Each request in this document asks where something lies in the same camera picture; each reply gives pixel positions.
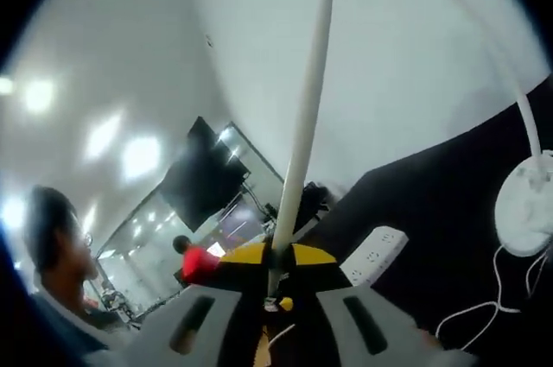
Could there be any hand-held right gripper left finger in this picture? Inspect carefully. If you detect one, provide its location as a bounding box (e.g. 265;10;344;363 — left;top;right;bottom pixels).
129;242;273;367

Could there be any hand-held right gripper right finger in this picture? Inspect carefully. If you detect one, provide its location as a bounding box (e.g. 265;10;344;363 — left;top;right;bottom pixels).
289;244;438;367

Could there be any white power strip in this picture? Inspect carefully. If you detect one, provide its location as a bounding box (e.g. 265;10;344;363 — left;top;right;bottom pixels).
339;224;410;287

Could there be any white desk lamp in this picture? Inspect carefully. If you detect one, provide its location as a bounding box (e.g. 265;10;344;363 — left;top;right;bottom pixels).
265;0;553;301

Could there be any white desk lamp cable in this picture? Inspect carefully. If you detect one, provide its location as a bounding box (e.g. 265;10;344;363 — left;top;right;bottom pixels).
435;240;553;351

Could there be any person's right hand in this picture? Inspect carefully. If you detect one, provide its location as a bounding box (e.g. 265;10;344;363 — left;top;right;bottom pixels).
414;325;448;349

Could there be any person's blue shirt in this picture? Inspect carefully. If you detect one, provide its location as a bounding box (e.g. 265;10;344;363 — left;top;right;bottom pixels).
28;284;133;367

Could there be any white power strip cable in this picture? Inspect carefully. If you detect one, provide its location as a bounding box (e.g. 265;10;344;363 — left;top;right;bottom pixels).
266;322;296;347

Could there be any black wall monitor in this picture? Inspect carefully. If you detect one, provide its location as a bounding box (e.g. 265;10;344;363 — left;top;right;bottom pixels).
158;115;252;233

